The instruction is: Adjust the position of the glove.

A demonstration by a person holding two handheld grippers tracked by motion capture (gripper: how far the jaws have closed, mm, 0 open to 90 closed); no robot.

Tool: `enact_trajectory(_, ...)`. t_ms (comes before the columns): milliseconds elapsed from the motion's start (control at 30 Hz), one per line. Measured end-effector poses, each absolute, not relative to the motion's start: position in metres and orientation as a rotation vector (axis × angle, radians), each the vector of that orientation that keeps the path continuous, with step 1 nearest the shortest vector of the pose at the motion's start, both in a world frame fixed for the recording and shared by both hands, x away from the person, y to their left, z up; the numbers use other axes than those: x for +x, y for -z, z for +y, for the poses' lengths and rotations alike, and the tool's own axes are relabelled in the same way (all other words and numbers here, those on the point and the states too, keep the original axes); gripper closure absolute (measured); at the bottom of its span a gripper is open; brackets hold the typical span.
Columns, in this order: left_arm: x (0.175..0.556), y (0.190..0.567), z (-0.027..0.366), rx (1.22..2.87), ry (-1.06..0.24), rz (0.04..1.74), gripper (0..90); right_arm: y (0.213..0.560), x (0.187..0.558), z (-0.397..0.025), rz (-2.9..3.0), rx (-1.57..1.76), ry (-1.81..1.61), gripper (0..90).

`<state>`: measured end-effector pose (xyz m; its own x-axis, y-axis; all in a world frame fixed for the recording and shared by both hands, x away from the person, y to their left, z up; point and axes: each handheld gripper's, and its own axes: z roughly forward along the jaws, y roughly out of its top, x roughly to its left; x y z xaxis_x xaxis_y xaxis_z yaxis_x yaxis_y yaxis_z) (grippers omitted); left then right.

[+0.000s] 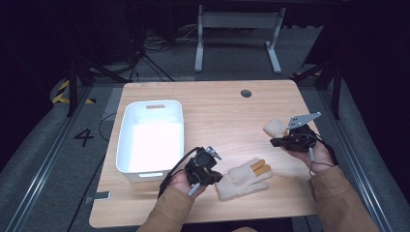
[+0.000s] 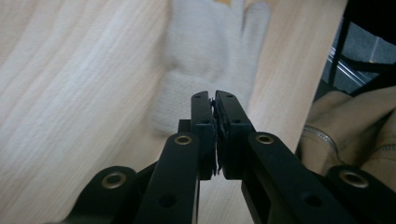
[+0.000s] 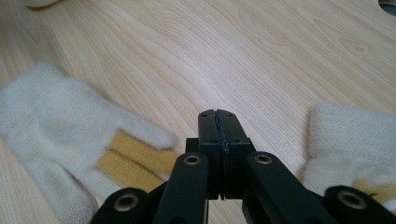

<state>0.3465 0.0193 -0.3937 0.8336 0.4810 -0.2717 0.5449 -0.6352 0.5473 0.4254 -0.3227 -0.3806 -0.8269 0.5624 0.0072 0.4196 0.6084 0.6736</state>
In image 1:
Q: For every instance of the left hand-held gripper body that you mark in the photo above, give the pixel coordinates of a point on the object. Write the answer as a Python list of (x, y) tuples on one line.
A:
[(201, 166)]

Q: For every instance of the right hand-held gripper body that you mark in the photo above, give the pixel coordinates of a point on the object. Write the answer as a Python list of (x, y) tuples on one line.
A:
[(301, 138)]

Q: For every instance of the beige glove with orange fingers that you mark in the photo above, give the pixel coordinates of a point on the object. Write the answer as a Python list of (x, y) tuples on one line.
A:
[(274, 127), (240, 183)]

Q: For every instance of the white plastic bin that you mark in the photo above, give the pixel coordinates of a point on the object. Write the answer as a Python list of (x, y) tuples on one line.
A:
[(151, 141)]

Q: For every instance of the person's right hand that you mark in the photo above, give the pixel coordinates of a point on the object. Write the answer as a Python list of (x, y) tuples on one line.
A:
[(319, 158)]

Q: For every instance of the person's left hand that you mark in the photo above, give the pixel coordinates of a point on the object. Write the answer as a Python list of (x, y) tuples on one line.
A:
[(180, 185)]

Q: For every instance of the round grey table grommet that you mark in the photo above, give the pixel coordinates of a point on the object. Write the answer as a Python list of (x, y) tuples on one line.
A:
[(246, 93)]

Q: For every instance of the black metal stand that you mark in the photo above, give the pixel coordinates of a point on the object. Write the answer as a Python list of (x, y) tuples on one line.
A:
[(332, 77), (79, 77)]

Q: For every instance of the yellow black hazard tape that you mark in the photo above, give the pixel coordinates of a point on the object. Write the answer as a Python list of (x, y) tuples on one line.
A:
[(61, 95)]

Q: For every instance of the small metal table bracket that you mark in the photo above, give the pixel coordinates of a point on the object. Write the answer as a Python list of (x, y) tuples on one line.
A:
[(100, 196)]

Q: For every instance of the grey metal table frame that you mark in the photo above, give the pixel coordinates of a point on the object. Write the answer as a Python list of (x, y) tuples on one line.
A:
[(237, 20)]

